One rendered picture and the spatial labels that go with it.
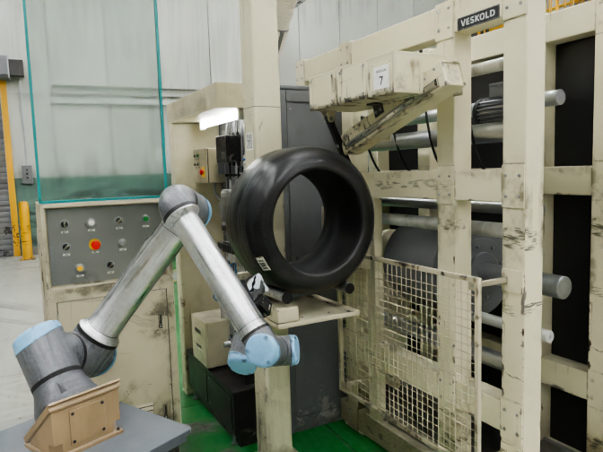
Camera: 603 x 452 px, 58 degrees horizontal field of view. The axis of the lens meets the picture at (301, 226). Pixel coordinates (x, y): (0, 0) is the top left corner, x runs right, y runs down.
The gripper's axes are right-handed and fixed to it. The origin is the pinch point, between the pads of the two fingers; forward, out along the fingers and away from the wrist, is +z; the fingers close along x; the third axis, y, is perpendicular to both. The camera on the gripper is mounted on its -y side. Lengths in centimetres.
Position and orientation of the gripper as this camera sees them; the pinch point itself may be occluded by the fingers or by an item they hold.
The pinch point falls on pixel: (256, 274)
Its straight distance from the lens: 192.7
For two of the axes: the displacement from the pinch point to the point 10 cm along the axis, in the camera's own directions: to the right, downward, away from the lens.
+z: 1.0, -6.6, 7.4
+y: 5.1, 6.7, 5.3
